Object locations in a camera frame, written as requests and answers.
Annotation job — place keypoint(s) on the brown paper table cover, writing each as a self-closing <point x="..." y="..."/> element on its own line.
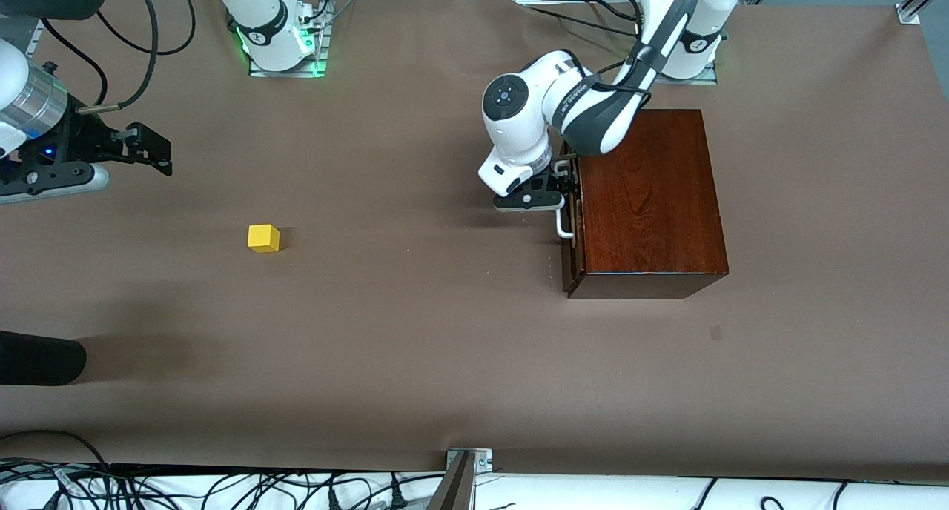
<point x="371" y="310"/>

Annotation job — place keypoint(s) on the dark wooden drawer cabinet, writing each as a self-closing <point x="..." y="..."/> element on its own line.
<point x="652" y="213"/>

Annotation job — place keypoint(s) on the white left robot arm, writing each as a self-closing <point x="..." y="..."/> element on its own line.
<point x="519" y="132"/>

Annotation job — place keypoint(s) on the yellow cube block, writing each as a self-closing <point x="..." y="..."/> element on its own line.
<point x="263" y="238"/>

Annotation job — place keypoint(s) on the grey metal pole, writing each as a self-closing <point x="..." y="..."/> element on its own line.
<point x="452" y="491"/>

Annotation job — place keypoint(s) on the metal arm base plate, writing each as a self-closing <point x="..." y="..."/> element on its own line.
<point x="689" y="81"/>
<point x="293" y="73"/>

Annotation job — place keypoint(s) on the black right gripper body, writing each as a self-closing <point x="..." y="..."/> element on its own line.
<point x="80" y="141"/>

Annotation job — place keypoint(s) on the black cylinder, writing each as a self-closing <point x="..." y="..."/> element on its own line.
<point x="41" y="358"/>

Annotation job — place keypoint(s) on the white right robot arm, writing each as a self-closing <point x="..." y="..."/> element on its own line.
<point x="259" y="13"/>

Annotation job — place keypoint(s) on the perforated metal rail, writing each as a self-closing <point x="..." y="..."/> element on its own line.
<point x="35" y="41"/>

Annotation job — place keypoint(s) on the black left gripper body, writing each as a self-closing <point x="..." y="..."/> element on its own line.
<point x="560" y="172"/>

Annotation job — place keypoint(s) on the aluminium profile bar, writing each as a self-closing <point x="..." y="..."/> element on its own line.
<point x="912" y="7"/>

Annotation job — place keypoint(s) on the metal clamp bracket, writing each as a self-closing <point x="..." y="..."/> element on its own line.
<point x="482" y="462"/>

